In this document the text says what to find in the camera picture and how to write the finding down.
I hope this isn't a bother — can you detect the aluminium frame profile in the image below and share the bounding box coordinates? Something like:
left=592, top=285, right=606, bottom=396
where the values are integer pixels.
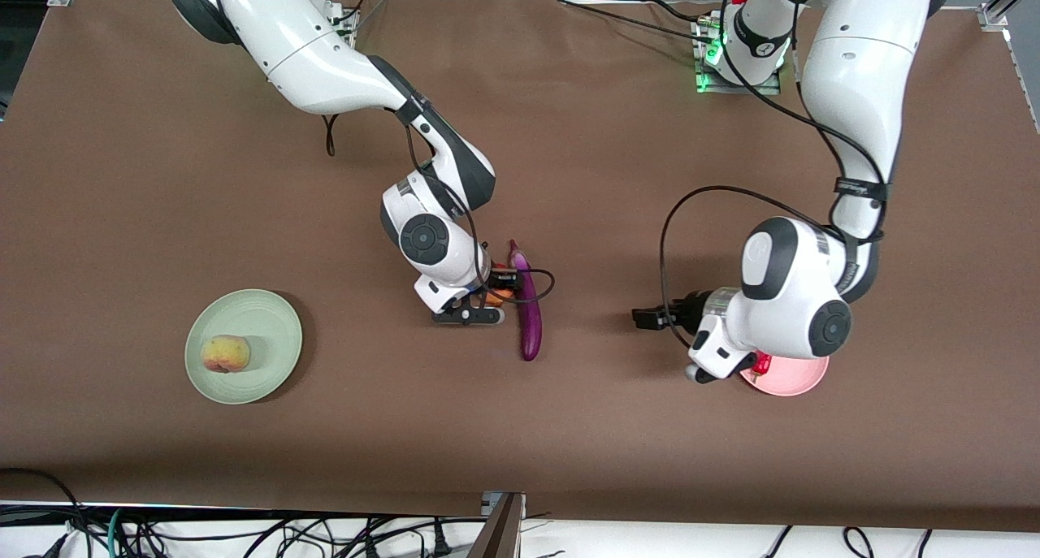
left=977, top=0, right=1040, bottom=32

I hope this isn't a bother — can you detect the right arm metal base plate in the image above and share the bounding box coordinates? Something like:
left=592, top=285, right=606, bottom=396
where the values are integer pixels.
left=325, top=0, right=360, bottom=39

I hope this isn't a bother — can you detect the pink plate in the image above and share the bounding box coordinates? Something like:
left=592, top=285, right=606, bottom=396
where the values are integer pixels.
left=738, top=355, right=830, bottom=398

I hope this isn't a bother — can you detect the long black power cable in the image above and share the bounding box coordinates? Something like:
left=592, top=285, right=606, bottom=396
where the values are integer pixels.
left=552, top=0, right=717, bottom=47

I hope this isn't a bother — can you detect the brown table cloth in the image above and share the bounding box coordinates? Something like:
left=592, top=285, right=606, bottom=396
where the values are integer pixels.
left=0, top=0, right=1040, bottom=534

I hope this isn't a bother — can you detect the pale green plate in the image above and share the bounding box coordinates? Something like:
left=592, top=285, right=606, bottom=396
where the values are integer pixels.
left=184, top=288, right=304, bottom=405

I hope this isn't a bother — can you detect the purple eggplant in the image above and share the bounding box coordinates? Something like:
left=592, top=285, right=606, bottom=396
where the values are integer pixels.
left=507, top=239, right=544, bottom=362

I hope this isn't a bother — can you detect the black cable tangle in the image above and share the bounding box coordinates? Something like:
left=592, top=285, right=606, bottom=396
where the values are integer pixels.
left=49, top=509, right=488, bottom=558

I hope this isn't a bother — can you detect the yellow pink peach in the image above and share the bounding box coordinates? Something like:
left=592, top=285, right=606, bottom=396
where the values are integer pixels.
left=201, top=334, right=253, bottom=374

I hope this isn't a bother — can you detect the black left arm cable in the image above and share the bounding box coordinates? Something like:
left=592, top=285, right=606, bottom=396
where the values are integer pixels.
left=658, top=0, right=891, bottom=331

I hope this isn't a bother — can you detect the aluminium camera mount post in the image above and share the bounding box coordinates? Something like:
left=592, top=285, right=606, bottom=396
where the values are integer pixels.
left=467, top=491, right=527, bottom=558

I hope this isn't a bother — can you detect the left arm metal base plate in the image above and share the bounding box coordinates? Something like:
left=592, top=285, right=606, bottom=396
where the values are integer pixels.
left=693, top=15, right=783, bottom=96

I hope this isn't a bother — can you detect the black cable loop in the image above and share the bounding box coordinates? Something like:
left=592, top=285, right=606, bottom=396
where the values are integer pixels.
left=0, top=467, right=92, bottom=558

